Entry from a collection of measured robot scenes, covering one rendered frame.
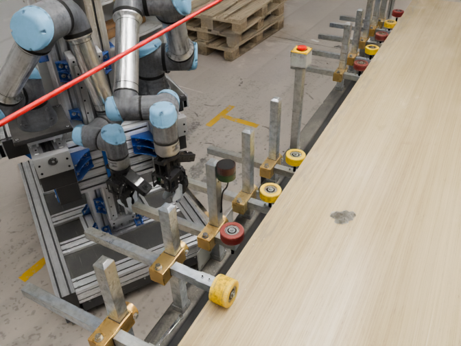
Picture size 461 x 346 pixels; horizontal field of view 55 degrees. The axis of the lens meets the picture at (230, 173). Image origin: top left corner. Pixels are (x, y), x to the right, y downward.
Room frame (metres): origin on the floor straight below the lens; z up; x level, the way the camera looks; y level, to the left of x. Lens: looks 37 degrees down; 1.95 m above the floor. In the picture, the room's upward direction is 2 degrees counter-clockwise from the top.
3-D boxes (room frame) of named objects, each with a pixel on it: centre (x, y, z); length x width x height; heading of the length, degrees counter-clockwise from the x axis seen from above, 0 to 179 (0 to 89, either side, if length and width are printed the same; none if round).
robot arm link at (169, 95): (1.21, 0.21, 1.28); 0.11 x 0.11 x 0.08; 1
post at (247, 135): (1.35, -0.07, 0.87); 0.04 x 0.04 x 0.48; 61
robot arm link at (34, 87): (1.56, 0.77, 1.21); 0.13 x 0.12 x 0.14; 158
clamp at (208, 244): (1.11, 0.06, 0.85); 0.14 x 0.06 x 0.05; 151
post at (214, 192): (1.13, 0.05, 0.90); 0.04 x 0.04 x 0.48; 61
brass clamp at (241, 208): (1.33, -0.06, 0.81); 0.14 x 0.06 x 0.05; 151
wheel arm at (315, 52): (2.67, -0.70, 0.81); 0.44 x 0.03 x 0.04; 61
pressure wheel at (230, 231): (1.05, 0.00, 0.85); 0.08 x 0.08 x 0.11
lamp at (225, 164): (1.11, 0.01, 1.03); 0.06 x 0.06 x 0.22; 61
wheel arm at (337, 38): (2.88, -0.82, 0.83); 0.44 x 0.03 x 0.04; 61
